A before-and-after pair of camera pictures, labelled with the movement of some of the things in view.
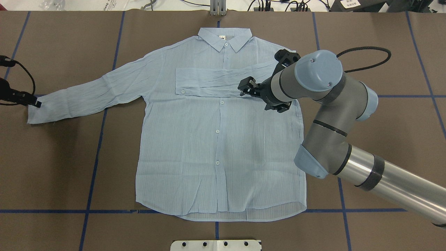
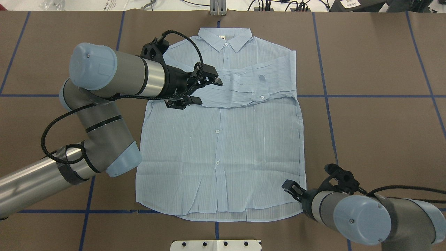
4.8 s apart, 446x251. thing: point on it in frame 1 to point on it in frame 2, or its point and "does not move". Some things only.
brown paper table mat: x=70 y=184 does not move
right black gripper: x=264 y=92 to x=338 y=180
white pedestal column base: x=216 y=245 does not move
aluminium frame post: x=217 y=7 does not move
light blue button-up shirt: x=208 y=151 does not move
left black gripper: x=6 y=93 to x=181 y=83
